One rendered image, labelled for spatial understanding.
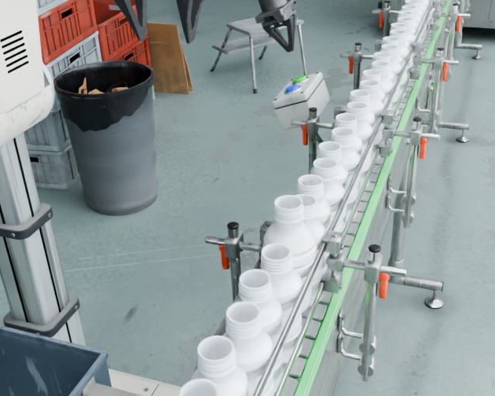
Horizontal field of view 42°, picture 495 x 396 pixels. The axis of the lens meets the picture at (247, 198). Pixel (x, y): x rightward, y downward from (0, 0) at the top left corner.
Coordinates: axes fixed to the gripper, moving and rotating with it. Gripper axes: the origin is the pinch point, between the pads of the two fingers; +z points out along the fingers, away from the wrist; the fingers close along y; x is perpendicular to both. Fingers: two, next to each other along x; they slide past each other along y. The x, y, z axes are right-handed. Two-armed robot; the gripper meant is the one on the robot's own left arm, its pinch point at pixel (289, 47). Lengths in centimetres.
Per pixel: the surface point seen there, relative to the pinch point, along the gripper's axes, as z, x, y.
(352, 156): 12.9, -18.6, -37.0
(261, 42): 53, 141, 305
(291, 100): 8.8, -0.5, -10.1
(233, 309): 8, -17, -83
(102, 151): 38, 137, 90
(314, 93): 10.1, -3.8, -4.9
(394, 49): 9.4, -19.0, 10.3
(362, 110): 9.4, -19.0, -25.2
